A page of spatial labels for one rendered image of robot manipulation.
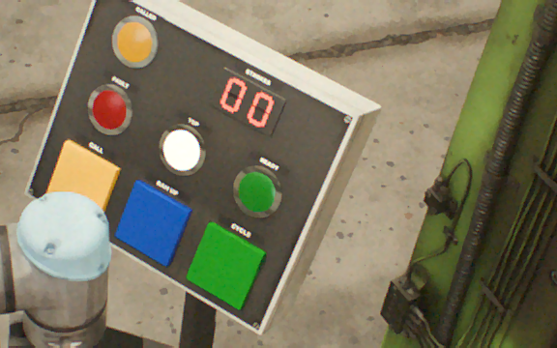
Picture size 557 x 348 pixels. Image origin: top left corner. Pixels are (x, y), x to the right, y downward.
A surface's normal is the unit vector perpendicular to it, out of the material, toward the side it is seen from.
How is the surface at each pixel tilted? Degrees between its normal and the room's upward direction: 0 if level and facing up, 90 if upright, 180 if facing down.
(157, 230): 60
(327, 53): 0
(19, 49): 0
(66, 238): 1
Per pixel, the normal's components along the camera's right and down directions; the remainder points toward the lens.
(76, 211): 0.13, -0.67
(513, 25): -0.83, 0.33
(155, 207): -0.39, 0.17
